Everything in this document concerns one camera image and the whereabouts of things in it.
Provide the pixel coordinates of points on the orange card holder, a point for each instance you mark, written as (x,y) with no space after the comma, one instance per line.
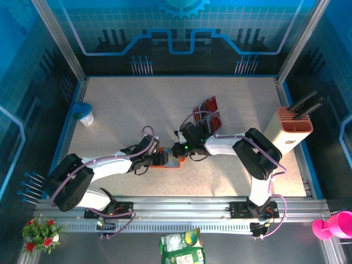
(173,164)

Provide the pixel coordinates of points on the black credit card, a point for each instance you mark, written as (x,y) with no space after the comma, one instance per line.
(203,115)
(202,124)

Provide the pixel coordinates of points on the group of red cards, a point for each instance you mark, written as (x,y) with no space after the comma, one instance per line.
(208,129)

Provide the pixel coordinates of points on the red credit card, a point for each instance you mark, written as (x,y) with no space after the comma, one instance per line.
(216,120)
(197,117)
(213,102)
(210,123)
(208,105)

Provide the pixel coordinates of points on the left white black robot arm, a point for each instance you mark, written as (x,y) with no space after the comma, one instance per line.
(110,167)

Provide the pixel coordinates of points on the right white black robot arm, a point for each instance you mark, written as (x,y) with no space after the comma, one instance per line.
(228,144)

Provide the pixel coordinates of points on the white cup with blue lid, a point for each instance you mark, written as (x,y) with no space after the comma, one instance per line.
(86,118)

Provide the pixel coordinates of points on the green white snack bag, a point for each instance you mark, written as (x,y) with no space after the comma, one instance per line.
(187,258)
(176,242)

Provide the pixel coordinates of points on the beige knife block orange top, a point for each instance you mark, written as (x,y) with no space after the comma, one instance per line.
(277,134)

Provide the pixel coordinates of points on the artificial plant red flowers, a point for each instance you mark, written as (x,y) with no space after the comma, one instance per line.
(41,233)

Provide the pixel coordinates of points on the pink cup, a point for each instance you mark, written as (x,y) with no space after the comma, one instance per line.
(341,225)

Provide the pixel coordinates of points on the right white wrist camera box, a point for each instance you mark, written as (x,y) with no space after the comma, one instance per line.
(180,136)

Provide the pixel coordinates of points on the aluminium mounting rail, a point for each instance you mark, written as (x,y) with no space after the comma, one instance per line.
(178,209)

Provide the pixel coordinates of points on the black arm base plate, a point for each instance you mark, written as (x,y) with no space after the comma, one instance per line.
(125,208)
(236,210)

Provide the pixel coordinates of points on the aluminium frame post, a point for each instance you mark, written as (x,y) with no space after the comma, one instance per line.
(301,41)
(61,41)

